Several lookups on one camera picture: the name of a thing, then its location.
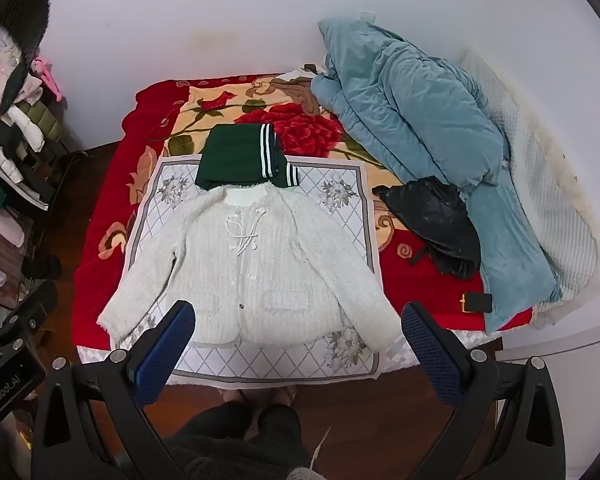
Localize white textured pillow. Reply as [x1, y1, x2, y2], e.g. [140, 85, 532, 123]
[460, 49, 600, 313]

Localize green sweater with white stripes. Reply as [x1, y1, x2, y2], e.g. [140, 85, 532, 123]
[195, 123, 301, 191]

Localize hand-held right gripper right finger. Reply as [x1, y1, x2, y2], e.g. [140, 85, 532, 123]
[401, 301, 567, 480]

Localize person's legs in dark pants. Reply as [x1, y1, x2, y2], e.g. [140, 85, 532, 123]
[164, 389, 313, 480]

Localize black fur garment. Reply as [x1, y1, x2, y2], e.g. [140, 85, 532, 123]
[0, 0, 52, 117]

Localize black phone with orange edge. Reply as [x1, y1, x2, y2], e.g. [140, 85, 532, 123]
[461, 292, 494, 314]

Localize white bed frame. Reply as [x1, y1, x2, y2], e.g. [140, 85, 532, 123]
[495, 240, 600, 461]

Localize olive puffer vest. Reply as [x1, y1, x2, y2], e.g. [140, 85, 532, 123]
[19, 99, 64, 147]

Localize black metal clothes rack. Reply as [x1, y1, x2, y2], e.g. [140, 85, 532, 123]
[7, 130, 89, 283]

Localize white puffer jacket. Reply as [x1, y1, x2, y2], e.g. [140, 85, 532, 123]
[0, 104, 47, 187]

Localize white floral diamond-pattern mat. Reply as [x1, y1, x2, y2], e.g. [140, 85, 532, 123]
[112, 155, 383, 386]

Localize black plastic bag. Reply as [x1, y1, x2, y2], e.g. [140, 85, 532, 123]
[374, 176, 482, 281]

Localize white knit cardigan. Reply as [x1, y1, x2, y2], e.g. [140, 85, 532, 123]
[96, 182, 403, 351]

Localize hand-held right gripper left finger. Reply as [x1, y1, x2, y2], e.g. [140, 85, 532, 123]
[30, 300, 197, 480]

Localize pink plastic hanger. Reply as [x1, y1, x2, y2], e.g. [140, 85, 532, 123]
[32, 54, 64, 102]

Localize blue quilt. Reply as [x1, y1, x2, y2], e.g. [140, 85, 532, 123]
[311, 17, 563, 333]

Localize pink fuzzy garment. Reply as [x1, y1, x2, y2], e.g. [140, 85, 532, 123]
[0, 30, 45, 107]

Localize red rose-print blanket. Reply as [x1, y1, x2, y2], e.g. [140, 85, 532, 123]
[74, 71, 533, 348]

